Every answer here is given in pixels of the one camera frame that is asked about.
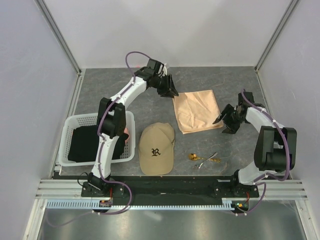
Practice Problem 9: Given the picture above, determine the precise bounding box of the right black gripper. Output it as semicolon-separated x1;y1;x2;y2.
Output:
213;103;245;135

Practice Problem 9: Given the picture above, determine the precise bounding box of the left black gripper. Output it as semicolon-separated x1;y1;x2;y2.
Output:
152;75;179;100

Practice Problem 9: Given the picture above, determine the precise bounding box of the peach satin napkin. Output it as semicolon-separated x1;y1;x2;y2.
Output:
172;89;224;134

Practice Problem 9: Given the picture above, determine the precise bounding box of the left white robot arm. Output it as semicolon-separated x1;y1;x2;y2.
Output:
87;58;179;197

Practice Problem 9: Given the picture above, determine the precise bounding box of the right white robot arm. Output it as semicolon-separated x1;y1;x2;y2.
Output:
213;89;297;197

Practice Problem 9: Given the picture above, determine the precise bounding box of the gold spoon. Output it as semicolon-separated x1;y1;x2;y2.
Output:
188;152;221;163

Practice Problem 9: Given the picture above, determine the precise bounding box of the tan baseball cap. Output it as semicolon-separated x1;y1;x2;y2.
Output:
138;122;175;176

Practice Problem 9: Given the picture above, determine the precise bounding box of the pink item in basket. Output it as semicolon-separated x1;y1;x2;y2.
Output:
124;128;130;142

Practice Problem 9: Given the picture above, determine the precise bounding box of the silver fork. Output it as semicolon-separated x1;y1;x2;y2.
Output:
192;152;218;170

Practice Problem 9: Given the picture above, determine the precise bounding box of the white plastic basket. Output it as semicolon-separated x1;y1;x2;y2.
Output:
57;111;136;167

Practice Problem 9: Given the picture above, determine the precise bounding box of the black folded cloth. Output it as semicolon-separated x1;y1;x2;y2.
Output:
67;125;127;163

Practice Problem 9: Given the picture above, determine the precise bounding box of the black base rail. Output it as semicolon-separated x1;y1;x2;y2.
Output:
81;175;259;199

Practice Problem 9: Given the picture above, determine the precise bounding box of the right aluminium frame post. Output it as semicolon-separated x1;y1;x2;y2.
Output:
254;0;300;73

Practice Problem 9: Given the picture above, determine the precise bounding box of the aluminium frame post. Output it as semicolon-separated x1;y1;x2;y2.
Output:
254;0;300;73
35;0;82;75

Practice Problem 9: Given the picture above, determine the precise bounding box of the left aluminium frame post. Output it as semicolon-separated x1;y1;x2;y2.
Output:
35;0;82;75

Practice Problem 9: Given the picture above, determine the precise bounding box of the white cable duct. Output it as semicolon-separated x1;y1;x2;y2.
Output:
46;199;242;211

